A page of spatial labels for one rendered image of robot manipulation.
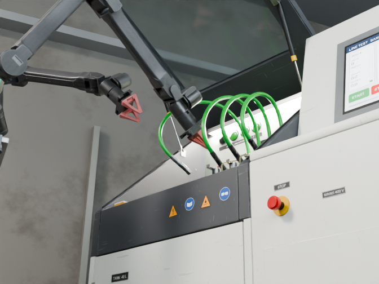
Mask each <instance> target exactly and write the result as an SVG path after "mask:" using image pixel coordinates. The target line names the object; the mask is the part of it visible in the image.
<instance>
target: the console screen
mask: <svg viewBox="0 0 379 284"><path fill-rule="evenodd" d="M378 108H379V26H378V27H375V28H373V29H371V30H369V31H367V32H364V33H362V34H360V35H358V36H355V37H353V38H350V39H348V40H346V41H344V42H342V43H339V44H338V45H337V66H336V93H335V107H334V123H337V122H341V121H344V120H346V119H349V118H352V117H355V116H358V115H361V114H364V113H366V112H370V111H372V110H375V109H378Z"/></svg>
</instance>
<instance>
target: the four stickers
mask: <svg viewBox="0 0 379 284"><path fill-rule="evenodd" d="M228 199H230V186H227V187H223V188H220V189H219V202H220V201H225V200H228ZM210 206H211V193H209V194H205V195H202V196H201V208H206V207H210ZM193 209H195V196H193V197H190V198H187V199H185V211H184V212H186V211H189V210H193ZM177 215H178V203H175V204H173V205H170V206H169V218H171V217H173V216H177Z"/></svg>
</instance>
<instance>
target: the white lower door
mask: <svg viewBox="0 0 379 284"><path fill-rule="evenodd" d="M91 284H245V256H244V222H239V223H234V224H230V225H225V226H222V227H218V228H214V229H209V230H205V231H202V232H197V233H193V234H189V235H186V236H181V237H177V238H173V239H168V240H165V241H161V242H156V243H152V244H149V245H145V246H140V247H136V248H131V249H128V250H124V251H120V252H115V253H112V254H108V255H103V256H99V257H96V258H95V270H94V282H93V283H91Z"/></svg>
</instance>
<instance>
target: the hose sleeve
mask: <svg viewBox="0 0 379 284"><path fill-rule="evenodd" d="M170 159H171V160H172V161H173V162H175V163H176V164H177V165H178V166H179V167H180V168H181V169H182V170H184V171H185V172H187V170H188V167H187V166H185V165H184V164H183V163H182V162H181V161H180V160H179V159H177V157H176V156H174V155H173V154H172V156H171V157H170Z"/></svg>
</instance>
